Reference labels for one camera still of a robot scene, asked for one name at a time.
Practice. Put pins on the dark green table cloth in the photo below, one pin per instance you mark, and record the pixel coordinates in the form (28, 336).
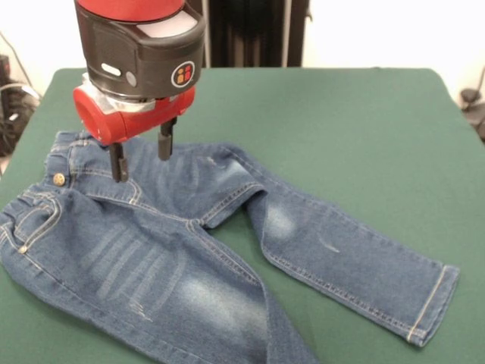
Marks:
(341, 132)

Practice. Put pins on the black wheeled chair base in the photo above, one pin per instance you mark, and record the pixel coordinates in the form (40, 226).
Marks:
(470, 95)
(11, 110)

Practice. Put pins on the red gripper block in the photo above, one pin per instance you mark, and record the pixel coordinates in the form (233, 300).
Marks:
(125, 121)

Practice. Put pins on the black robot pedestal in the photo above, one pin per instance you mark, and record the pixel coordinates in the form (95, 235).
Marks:
(257, 34)

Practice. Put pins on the blue denim jeans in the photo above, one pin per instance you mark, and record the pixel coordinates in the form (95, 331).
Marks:
(189, 246)

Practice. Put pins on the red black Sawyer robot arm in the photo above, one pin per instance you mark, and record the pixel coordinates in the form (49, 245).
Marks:
(140, 41)

